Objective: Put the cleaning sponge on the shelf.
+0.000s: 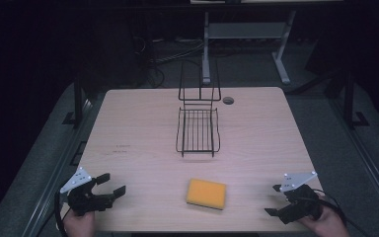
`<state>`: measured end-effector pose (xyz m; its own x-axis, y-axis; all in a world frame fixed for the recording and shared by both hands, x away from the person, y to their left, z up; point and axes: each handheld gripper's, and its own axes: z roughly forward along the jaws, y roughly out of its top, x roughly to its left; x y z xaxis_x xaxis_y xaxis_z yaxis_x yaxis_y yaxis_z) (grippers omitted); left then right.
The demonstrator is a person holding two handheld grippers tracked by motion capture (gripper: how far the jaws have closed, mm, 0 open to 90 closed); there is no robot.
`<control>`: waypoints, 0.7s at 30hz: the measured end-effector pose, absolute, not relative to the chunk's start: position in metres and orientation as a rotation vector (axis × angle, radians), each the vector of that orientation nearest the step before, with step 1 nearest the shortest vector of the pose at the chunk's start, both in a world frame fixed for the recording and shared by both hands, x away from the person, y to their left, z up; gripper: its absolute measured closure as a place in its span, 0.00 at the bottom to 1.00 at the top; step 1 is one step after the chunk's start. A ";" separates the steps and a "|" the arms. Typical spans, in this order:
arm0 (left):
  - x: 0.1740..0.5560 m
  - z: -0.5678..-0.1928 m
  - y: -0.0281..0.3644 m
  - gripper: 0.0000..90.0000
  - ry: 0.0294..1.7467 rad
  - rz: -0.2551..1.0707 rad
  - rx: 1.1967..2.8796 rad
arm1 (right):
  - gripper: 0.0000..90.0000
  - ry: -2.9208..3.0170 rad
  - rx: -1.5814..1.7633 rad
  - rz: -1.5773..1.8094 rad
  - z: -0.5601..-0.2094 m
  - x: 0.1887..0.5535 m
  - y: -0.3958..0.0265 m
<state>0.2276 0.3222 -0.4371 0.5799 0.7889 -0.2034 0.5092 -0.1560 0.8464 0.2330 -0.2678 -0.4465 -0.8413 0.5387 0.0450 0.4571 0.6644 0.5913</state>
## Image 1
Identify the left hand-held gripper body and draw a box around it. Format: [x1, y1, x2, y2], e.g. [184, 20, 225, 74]
[59, 166, 116, 217]

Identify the grey metal stand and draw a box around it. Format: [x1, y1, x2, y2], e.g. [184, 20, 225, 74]
[201, 9, 297, 86]

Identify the bundle of floor cables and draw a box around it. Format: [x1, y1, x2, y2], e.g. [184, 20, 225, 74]
[133, 35, 207, 89]

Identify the person's left hand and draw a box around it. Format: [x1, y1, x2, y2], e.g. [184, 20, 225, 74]
[62, 208, 97, 237]

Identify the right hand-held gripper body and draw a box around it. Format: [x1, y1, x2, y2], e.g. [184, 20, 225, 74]
[277, 170, 324, 225]

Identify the black wire rack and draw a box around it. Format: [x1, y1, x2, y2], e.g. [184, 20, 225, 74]
[175, 60, 222, 158]

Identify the yellow sponge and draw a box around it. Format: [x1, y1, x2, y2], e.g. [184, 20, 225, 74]
[186, 178, 227, 211]

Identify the black cable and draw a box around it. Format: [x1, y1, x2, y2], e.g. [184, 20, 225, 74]
[312, 188, 373, 237]
[53, 192, 72, 237]

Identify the person's right hand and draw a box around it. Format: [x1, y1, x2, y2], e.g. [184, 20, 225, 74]
[297, 193, 351, 237]

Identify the black metal post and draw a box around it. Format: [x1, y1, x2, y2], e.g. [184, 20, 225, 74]
[341, 69, 370, 130]
[62, 72, 86, 128]

